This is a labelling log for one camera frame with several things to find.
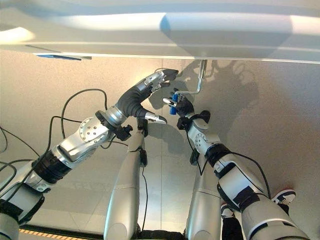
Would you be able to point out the robot right leg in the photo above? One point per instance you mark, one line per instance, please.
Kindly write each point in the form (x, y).
(202, 205)

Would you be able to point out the blue label on bed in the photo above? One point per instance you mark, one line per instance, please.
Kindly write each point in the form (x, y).
(58, 56)

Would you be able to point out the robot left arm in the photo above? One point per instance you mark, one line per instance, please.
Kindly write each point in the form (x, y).
(75, 147)

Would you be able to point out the robot leg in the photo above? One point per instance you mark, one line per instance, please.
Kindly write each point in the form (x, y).
(202, 205)
(125, 187)

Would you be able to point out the silver crank with blue grip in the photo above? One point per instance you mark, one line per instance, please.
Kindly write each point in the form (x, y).
(199, 82)

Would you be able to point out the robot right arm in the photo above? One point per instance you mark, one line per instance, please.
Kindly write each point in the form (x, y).
(237, 180)

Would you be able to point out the yellow black hazard strip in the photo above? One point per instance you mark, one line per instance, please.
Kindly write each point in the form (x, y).
(50, 234)

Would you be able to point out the robot left leg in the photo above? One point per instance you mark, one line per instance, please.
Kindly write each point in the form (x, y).
(125, 187)

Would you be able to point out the person's white dark shoe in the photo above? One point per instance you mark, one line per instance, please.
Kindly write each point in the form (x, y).
(284, 197)
(226, 212)

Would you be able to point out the person's leg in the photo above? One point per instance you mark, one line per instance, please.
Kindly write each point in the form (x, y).
(231, 228)

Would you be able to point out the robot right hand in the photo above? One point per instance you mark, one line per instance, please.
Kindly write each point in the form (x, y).
(185, 106)

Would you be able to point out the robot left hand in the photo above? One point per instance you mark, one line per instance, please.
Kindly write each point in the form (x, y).
(132, 100)

